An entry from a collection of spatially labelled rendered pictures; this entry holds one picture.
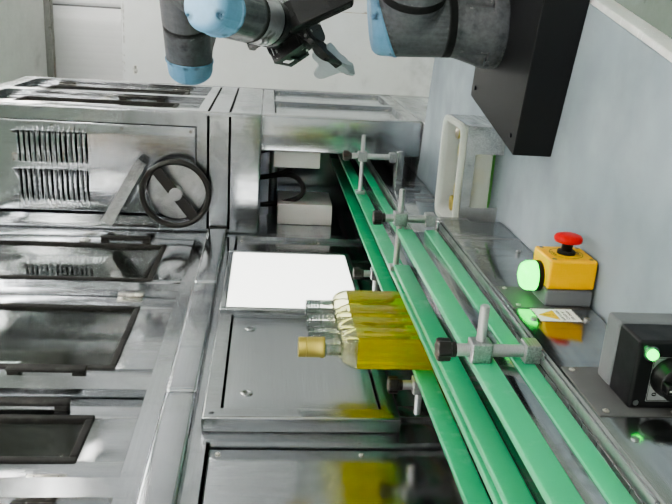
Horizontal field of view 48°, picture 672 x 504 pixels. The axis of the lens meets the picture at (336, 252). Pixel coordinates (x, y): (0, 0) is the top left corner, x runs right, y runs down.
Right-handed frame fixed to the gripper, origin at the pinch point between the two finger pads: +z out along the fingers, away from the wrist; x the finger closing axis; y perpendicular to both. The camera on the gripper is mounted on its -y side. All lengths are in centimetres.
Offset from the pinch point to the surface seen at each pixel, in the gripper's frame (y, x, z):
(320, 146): 55, -7, 80
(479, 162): -4.5, 27.2, 28.1
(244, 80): 196, -130, 284
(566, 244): -23, 49, -10
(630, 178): -35, 44, -13
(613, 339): -29, 61, -32
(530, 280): -17, 52, -13
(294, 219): 79, 7, 89
